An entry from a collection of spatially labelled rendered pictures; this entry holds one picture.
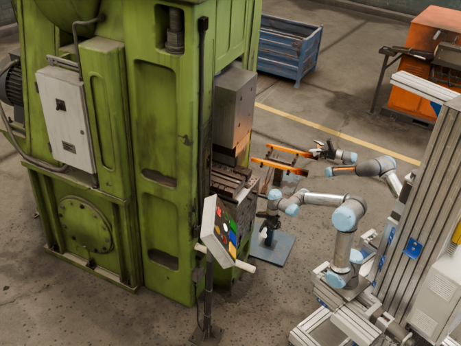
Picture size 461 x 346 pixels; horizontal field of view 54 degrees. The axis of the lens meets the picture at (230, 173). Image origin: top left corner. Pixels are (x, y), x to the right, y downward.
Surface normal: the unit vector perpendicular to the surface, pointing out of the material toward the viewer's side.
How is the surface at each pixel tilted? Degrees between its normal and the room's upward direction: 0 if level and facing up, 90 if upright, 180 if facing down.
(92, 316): 0
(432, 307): 90
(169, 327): 0
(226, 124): 90
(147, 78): 89
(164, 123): 89
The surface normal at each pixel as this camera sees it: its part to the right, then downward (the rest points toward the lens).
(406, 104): -0.56, 0.47
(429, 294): -0.76, 0.36
